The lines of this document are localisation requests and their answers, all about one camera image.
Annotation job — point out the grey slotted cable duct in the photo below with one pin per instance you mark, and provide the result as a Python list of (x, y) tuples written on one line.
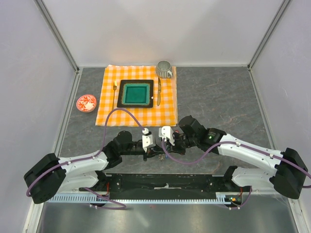
[(156, 197)]

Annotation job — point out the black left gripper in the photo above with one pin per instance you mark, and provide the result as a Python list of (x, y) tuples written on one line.
[(152, 151)]

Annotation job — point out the yellow checkered cloth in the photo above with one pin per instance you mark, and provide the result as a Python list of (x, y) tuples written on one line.
[(163, 115)]

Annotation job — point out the gold knife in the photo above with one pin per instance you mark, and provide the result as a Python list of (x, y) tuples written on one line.
[(159, 92)]

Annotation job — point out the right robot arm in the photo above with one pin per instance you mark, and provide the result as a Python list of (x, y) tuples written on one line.
[(283, 171)]

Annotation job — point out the aluminium corner post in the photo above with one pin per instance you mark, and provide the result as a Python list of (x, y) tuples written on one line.
[(56, 33), (270, 30)]

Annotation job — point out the black teal square plate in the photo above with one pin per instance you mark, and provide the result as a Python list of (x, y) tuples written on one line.
[(136, 94)]

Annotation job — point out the aluminium corner post right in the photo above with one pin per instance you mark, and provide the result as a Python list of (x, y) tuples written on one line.
[(270, 30)]

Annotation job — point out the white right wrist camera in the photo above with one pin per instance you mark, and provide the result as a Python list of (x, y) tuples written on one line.
[(166, 134)]

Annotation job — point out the red white patterned bowl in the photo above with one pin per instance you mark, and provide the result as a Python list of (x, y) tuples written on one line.
[(86, 103)]

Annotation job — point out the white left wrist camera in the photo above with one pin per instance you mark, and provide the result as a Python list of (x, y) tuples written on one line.
[(148, 140)]

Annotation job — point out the grey striped mug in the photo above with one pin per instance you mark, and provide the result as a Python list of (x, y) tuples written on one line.
[(164, 70)]

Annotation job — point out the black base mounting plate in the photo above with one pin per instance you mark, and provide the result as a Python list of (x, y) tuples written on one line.
[(179, 183)]

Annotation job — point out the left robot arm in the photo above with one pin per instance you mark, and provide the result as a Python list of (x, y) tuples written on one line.
[(54, 174)]

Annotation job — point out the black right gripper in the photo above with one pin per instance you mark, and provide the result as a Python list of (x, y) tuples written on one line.
[(175, 148)]

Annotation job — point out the gold fork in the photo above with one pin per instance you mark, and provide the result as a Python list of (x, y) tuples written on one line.
[(114, 91)]

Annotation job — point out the aluminium corner post left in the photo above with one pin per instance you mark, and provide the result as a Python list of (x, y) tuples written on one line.
[(56, 33)]

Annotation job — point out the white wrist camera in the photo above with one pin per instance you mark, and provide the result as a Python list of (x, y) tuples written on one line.
[(166, 134), (148, 140)]

